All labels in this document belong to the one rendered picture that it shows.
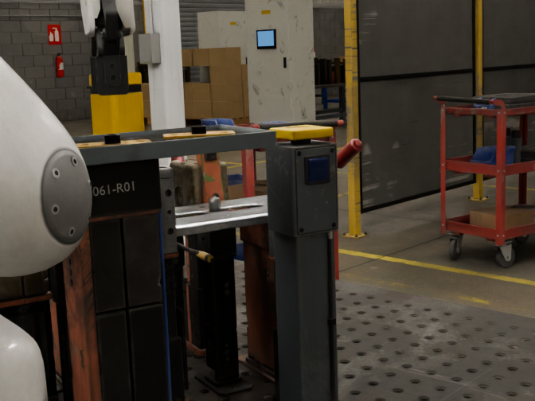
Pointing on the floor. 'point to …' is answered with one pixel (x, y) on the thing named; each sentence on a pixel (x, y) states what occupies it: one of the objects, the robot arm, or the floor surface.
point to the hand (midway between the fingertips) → (109, 84)
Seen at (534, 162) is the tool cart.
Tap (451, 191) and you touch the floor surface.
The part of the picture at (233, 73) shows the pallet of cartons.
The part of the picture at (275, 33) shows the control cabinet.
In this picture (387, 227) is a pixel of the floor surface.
